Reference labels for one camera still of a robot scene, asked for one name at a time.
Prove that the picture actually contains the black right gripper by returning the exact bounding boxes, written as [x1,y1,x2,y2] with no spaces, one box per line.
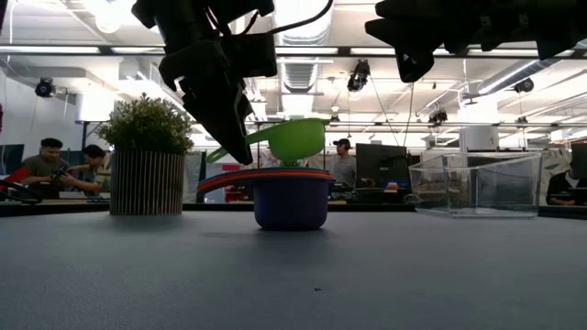
[364,0,542,83]

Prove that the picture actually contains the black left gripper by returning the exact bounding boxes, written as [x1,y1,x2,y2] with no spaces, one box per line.
[130,0,276,166]

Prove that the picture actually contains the green measuring cup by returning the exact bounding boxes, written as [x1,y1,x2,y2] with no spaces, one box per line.
[205,117,331,164]

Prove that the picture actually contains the red measuring cup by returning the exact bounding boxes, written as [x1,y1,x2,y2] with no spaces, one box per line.
[198,169,335,187]

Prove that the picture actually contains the orange measuring cup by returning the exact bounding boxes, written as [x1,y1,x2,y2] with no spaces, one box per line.
[196,170,335,193]

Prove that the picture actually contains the purple measuring cup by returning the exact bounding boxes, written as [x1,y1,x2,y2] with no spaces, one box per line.
[196,176,330,232]

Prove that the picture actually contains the clear plastic basket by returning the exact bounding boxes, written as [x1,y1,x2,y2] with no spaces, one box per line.
[407,152,543,219]

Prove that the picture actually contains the green artificial plant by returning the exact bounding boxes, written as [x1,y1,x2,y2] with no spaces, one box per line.
[96,93,194,156]

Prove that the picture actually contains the ribbed plant pot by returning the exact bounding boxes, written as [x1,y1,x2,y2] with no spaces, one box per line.
[109,148,185,216]

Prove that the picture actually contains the white cabinet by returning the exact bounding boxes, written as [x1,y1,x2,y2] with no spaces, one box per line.
[458,126,501,153]

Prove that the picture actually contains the person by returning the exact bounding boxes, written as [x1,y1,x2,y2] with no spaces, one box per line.
[20,137,72,199]
[329,137,359,188]
[545,159,587,206]
[68,144,111,193]

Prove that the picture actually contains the black monitor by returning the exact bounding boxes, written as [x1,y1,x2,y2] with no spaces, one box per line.
[355,143,410,190]

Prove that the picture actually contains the grey table mat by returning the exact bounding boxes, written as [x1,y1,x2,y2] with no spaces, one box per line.
[0,210,587,330]

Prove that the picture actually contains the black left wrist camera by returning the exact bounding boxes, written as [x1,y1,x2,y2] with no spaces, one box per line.
[228,31,279,79]

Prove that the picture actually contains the silver air duct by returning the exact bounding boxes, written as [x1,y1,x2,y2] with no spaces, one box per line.
[476,57,565,95]
[274,0,336,109]

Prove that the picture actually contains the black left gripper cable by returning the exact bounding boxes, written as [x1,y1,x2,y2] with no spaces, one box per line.
[268,0,335,36]

